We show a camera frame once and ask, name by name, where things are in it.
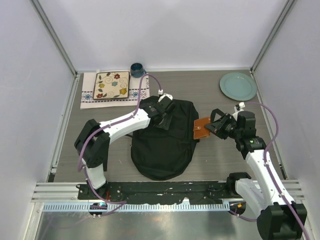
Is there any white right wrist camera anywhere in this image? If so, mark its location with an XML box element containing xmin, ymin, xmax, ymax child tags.
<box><xmin>232</xmin><ymin>102</ymin><xmax>246</xmax><ymax>121</ymax></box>

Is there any square floral ceramic plate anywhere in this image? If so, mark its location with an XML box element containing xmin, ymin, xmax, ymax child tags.
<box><xmin>93</xmin><ymin>71</ymin><xmax>131</xmax><ymax>100</ymax></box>

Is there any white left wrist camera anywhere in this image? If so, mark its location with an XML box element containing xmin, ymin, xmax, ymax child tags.
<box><xmin>158</xmin><ymin>89</ymin><xmax>173</xmax><ymax>102</ymax></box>

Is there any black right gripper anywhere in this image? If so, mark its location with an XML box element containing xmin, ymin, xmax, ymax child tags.
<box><xmin>204</xmin><ymin>113</ymin><xmax>242</xmax><ymax>140</ymax></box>

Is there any brown leather wallet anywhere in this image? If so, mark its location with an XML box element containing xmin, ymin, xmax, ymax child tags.
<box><xmin>193</xmin><ymin>116</ymin><xmax>211</xmax><ymax>140</ymax></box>

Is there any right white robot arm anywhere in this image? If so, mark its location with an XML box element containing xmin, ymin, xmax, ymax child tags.
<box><xmin>205</xmin><ymin>108</ymin><xmax>307</xmax><ymax>240</ymax></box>

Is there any round teal plate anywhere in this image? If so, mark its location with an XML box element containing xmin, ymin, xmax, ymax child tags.
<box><xmin>219</xmin><ymin>72</ymin><xmax>258</xmax><ymax>102</ymax></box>

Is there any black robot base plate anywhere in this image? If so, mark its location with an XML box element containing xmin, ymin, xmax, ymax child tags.
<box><xmin>77</xmin><ymin>179</ymin><xmax>257</xmax><ymax>205</ymax></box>

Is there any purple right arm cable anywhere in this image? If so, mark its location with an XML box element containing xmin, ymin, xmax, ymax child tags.
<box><xmin>229</xmin><ymin>101</ymin><xmax>312</xmax><ymax>240</ymax></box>

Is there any white patterned placemat cloth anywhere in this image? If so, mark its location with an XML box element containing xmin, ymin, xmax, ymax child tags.
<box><xmin>80</xmin><ymin>72</ymin><xmax>150</xmax><ymax>110</ymax></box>

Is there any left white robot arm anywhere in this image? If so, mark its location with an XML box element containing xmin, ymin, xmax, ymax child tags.
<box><xmin>74</xmin><ymin>93</ymin><xmax>175</xmax><ymax>200</ymax></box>

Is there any white slotted cable duct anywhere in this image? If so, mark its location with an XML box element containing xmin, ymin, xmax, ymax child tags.
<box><xmin>42</xmin><ymin>201</ymin><xmax>230</xmax><ymax>212</ymax></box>

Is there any black fabric backpack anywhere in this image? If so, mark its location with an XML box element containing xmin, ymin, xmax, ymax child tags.
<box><xmin>131</xmin><ymin>99</ymin><xmax>200</xmax><ymax>181</ymax></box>

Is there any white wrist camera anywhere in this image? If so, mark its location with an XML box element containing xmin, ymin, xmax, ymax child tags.
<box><xmin>158</xmin><ymin>89</ymin><xmax>173</xmax><ymax>102</ymax></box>
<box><xmin>232</xmin><ymin>102</ymin><xmax>246</xmax><ymax>121</ymax></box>

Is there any blue ceramic mug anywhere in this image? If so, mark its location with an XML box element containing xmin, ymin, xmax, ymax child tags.
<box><xmin>130</xmin><ymin>63</ymin><xmax>147</xmax><ymax>78</ymax></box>

